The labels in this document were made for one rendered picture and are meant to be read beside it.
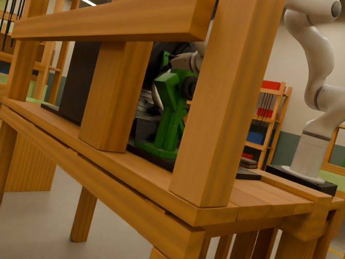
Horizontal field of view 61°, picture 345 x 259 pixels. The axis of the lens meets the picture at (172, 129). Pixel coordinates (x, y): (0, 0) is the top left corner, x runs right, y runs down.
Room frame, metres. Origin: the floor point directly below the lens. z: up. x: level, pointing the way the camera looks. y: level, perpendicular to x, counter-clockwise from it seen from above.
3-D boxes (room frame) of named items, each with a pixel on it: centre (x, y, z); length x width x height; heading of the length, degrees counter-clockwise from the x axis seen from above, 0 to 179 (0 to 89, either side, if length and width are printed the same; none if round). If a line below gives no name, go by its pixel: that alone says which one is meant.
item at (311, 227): (1.49, -0.02, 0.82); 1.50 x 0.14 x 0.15; 43
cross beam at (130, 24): (1.04, 0.45, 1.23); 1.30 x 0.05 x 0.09; 43
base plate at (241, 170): (1.30, 0.18, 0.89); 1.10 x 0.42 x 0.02; 43
